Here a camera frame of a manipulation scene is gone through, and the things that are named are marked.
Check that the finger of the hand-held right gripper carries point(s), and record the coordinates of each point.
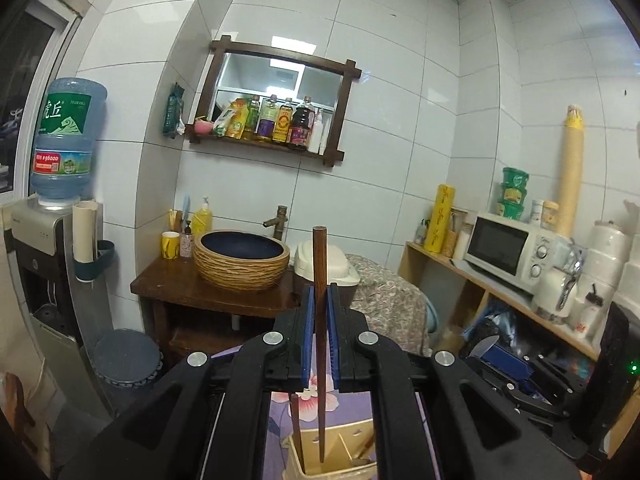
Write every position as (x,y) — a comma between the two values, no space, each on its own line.
(507,362)
(530,400)

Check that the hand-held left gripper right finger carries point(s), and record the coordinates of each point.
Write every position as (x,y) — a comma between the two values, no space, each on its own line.
(332,335)

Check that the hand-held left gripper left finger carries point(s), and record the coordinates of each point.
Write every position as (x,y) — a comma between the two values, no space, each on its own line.
(308,335)

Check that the small metal spoon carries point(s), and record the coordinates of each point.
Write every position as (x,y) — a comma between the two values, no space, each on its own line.
(484,347)

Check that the cream perforated utensil holder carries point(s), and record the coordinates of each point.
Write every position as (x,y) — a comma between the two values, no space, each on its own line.
(340,472)

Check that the black plastic bag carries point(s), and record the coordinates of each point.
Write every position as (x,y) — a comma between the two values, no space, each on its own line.
(492,327)

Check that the floral covered chair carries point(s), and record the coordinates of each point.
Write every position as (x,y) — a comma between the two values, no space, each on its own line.
(390,300)

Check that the white sports bottle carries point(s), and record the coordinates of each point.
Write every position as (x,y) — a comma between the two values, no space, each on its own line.
(587,315)

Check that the white electric kettle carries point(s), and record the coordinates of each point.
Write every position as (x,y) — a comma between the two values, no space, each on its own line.
(550,287)

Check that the purple flowered tablecloth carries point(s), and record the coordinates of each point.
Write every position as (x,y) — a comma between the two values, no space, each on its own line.
(279,420)

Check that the woven sink basin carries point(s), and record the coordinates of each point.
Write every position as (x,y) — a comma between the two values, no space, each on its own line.
(240,270)

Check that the bronze faucet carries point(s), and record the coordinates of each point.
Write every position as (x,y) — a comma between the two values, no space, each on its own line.
(277,222)

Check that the white microwave oven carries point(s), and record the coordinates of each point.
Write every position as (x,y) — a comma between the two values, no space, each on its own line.
(495,245)

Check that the small floral pump bottle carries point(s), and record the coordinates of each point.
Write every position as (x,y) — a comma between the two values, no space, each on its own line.
(187,245)

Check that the yellow lidded jar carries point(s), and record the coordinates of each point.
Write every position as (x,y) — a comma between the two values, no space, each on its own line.
(550,216)

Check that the wooden sink cabinet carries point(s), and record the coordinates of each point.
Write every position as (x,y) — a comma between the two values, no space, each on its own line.
(165,282)

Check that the yellow soap dispenser bottle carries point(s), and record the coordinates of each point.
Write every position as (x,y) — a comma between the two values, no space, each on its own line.
(202,220)

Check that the yellow roll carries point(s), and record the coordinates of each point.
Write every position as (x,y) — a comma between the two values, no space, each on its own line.
(439,220)

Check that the yellow cup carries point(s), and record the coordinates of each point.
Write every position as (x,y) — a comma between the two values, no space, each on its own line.
(170,246)

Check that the round grey bin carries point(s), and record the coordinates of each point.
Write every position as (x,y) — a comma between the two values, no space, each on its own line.
(125,357)

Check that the tall stack of paper cups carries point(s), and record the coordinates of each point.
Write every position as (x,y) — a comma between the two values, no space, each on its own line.
(571,175)

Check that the white plastic bottle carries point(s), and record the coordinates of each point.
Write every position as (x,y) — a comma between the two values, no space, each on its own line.
(315,135)

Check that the dark soy sauce bottle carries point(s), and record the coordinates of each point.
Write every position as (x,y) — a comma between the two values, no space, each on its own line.
(300,127)

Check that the orange label sauce bottle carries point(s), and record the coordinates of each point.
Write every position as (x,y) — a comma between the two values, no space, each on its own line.
(283,125)

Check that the purple label sauce bottle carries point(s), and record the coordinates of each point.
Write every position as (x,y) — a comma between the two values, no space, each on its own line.
(266,122)

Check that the grey cup holder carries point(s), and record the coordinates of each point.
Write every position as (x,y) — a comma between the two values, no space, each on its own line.
(102,260)

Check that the green glass bottle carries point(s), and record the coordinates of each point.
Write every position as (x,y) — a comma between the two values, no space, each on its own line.
(252,120)

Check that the yellow green packet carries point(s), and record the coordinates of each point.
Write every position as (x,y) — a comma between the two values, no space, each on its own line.
(232,120)

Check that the pink small bowl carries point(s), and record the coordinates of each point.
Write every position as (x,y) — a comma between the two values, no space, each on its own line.
(202,126)

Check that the paper cup tube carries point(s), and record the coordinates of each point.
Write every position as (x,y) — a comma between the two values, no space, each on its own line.
(85,230)

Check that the green hanging packet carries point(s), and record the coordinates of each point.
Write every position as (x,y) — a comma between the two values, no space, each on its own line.
(173,110)

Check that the wooden framed mirror shelf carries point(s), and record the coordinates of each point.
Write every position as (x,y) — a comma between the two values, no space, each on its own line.
(260,65)

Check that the grey water dispenser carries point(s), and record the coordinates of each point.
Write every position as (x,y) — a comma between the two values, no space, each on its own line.
(35,230)

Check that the blue water bottle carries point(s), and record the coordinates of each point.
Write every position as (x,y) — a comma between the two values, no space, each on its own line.
(65,125)

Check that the window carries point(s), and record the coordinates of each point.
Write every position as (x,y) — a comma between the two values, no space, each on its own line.
(25,85)

